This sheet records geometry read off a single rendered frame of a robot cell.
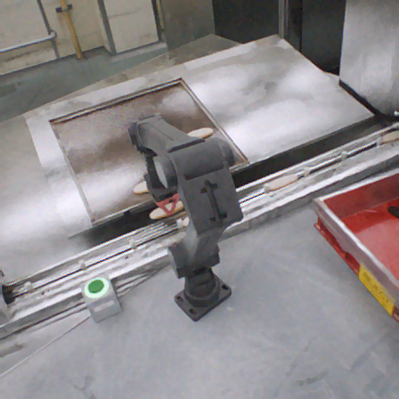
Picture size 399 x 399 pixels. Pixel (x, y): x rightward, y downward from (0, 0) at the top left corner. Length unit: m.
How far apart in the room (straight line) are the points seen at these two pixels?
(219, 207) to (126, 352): 0.51
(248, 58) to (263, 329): 1.11
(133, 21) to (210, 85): 3.01
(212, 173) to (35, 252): 0.81
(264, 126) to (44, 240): 0.78
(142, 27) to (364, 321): 3.98
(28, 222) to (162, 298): 0.55
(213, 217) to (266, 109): 0.93
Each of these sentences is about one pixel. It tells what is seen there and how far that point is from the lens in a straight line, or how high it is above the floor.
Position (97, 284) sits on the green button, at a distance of 1.07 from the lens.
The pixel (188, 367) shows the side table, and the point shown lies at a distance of 1.00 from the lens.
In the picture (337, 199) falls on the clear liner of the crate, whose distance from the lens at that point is 1.19.
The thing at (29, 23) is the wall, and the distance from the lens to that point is 4.73.
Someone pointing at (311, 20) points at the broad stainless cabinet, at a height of 0.57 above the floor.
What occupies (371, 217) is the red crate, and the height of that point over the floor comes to 0.82.
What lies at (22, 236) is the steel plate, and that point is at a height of 0.82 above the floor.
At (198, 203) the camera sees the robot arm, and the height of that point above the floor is 1.28.
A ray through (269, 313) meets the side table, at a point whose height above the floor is 0.82.
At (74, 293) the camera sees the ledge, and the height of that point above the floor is 0.86.
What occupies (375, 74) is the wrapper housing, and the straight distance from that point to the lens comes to 1.56.
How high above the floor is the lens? 1.69
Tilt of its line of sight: 41 degrees down
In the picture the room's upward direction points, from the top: 9 degrees counter-clockwise
